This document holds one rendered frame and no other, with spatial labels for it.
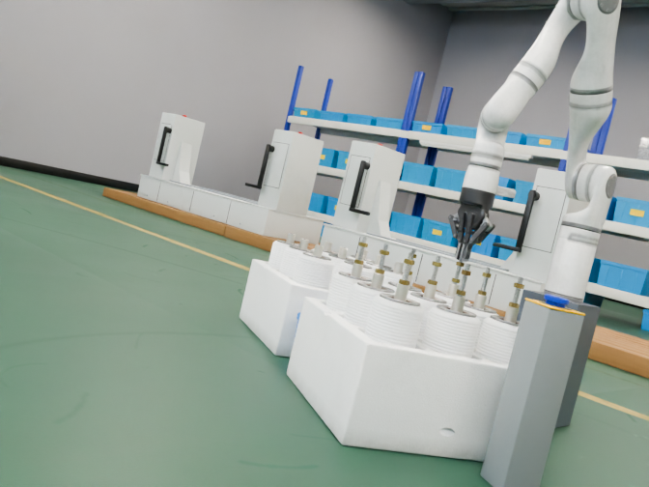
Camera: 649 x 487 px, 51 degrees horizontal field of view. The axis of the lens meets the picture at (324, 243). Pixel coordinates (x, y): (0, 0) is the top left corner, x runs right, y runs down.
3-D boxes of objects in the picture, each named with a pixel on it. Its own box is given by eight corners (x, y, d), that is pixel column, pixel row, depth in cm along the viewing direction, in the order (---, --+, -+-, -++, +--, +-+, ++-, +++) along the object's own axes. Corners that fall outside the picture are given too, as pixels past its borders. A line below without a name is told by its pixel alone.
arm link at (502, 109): (477, 115, 146) (519, 62, 144) (473, 121, 154) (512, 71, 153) (503, 134, 145) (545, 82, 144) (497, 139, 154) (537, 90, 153)
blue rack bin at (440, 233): (444, 243, 723) (449, 224, 722) (475, 251, 698) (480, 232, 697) (418, 238, 686) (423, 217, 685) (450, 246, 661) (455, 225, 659)
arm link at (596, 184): (624, 171, 163) (606, 241, 164) (585, 165, 169) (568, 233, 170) (610, 163, 156) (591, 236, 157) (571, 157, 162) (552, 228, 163)
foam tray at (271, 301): (355, 336, 217) (369, 281, 215) (412, 375, 180) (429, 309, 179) (239, 317, 202) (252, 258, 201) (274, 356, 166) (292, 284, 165)
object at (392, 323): (399, 395, 129) (421, 302, 128) (404, 411, 119) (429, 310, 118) (349, 383, 129) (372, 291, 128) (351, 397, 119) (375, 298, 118)
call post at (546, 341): (514, 478, 119) (558, 306, 117) (537, 498, 112) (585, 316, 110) (478, 474, 116) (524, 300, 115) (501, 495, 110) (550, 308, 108)
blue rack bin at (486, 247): (481, 253, 695) (486, 233, 694) (515, 262, 670) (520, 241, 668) (456, 247, 658) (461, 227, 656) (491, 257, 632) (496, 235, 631)
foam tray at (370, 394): (438, 396, 164) (457, 325, 163) (533, 468, 127) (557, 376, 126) (285, 374, 151) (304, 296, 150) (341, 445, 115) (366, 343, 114)
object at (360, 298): (324, 365, 138) (346, 279, 137) (369, 372, 141) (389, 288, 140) (337, 380, 129) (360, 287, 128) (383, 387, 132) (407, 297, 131)
